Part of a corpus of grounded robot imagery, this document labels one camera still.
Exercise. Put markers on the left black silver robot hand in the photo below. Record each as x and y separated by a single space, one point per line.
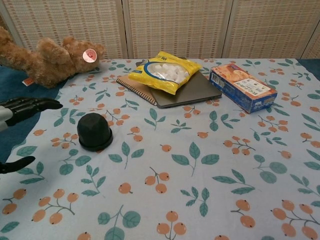
22 106

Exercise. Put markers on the black round object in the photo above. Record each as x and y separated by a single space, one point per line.
93 130

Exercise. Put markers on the brown teddy bear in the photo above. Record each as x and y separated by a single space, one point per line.
50 62

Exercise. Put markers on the brown spiral notebook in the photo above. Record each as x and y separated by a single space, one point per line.
132 83

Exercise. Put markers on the yellow marshmallow bag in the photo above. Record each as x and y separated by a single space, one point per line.
162 72

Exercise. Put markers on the floral light blue tablecloth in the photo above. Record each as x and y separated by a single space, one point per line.
175 155

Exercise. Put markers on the woven folding screen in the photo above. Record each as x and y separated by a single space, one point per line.
175 27

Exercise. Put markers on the grey laptop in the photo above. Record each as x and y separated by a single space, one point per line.
195 90

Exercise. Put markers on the orange blue biscuit box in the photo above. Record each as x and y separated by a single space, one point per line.
245 85

